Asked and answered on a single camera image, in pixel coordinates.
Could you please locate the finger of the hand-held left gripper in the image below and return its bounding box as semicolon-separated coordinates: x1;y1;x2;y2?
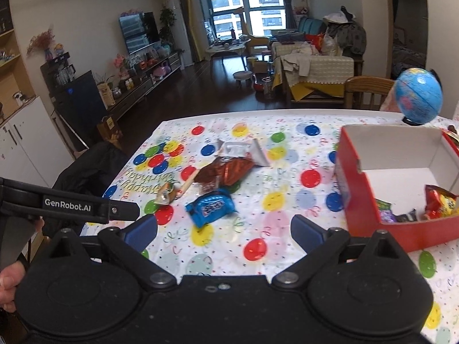
109;201;140;222

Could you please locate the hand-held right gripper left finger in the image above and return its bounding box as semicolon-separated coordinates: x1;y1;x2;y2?
39;215;177;288

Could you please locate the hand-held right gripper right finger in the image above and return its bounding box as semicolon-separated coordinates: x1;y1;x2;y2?
273;215;409;288

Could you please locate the clear braised egg packet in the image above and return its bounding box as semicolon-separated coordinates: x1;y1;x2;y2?
156;182;182;206

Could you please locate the red cardboard box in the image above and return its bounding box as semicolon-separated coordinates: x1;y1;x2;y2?
335;125;459;253

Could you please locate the sausage stick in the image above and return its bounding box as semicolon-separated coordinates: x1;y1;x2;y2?
176;170;199;198

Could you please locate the blue snack packet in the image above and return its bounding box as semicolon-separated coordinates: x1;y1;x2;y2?
184;188;235;229

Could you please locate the brown foil snack packet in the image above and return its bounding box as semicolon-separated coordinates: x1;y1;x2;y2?
194;156;256;190

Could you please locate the black snack packet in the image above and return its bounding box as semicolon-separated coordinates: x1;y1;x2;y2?
394;208;418;223

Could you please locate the silver snack packet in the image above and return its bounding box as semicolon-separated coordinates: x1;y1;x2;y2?
215;139;270;167

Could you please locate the red snack bag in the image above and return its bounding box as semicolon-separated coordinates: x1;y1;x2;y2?
421;184;459;221

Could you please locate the person's left hand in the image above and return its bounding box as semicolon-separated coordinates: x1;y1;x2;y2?
0;261;28;313

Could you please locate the balloon printed tablecloth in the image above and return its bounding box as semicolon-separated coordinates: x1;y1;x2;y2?
81;109;459;344

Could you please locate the black jacket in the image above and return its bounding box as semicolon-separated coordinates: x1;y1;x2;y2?
43;140;130;237

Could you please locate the white cabinet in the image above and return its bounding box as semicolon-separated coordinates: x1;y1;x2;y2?
0;95;74;189

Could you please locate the brown paper bag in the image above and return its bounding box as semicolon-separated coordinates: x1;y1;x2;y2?
97;115;122;140

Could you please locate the black water dispenser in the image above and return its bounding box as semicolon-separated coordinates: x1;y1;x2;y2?
40;52;108;151

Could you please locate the dark television cabinet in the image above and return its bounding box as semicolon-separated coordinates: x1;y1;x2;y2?
104;51;182;119

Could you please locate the pink flower bouquet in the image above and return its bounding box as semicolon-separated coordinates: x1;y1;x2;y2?
113;53;130;77

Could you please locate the pink cloth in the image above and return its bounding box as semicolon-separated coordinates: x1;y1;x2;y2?
379;89;402;112

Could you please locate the wooden chair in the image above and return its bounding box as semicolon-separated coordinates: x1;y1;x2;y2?
344;76;395;111

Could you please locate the dried flower vase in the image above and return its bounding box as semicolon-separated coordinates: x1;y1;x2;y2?
27;29;56;61

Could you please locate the cluttered sofa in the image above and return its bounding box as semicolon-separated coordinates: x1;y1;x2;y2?
269;5;367;103

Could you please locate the blue globe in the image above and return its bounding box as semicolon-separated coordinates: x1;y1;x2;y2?
394;67;444;127

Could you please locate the television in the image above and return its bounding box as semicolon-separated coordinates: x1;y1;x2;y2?
119;11;161;55

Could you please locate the white standing air conditioner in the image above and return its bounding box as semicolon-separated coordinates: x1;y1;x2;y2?
166;0;194;63

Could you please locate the potted plant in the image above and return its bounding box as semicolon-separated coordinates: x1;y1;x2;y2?
159;5;176;45

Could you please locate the round coffee table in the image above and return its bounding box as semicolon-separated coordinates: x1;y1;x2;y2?
205;38;252;69

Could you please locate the large window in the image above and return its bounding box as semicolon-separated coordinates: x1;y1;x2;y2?
197;0;291;42

